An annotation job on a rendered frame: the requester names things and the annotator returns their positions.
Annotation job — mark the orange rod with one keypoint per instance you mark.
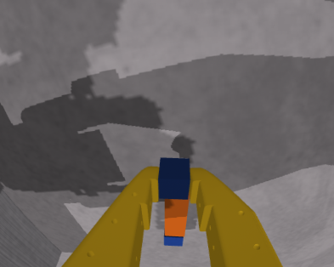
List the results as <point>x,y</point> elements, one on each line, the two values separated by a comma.
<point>175,216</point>

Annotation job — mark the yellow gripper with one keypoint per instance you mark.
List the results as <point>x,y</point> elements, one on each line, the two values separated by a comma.
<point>235,236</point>

